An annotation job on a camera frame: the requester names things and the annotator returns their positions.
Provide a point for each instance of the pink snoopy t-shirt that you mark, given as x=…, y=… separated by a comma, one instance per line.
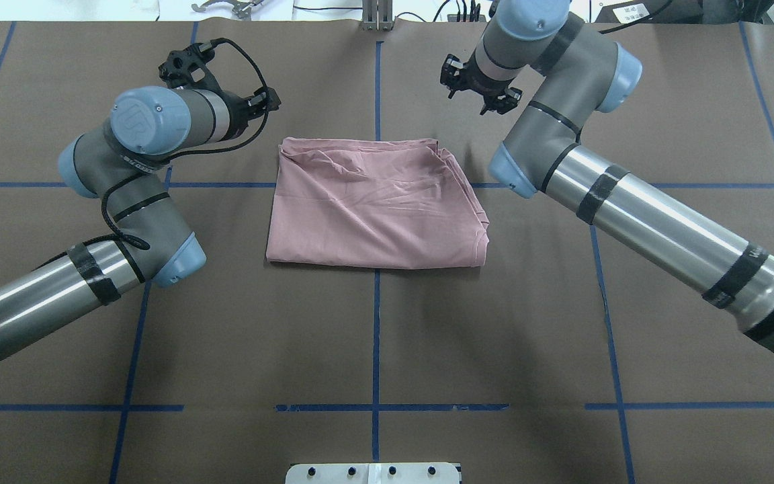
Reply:
x=404, y=205

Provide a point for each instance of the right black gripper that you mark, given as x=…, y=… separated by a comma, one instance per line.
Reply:
x=478, y=82

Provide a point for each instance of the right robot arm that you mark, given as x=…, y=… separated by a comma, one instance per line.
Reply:
x=584, y=72

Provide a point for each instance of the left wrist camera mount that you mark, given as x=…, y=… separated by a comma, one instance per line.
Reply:
x=187, y=68

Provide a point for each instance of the black power box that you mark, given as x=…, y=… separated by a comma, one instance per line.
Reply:
x=658, y=12

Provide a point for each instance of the aluminium frame post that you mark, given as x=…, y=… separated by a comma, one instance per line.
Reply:
x=377, y=15

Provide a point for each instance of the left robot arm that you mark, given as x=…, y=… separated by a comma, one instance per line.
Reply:
x=142, y=236

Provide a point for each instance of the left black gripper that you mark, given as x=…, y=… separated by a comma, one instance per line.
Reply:
x=240, y=111

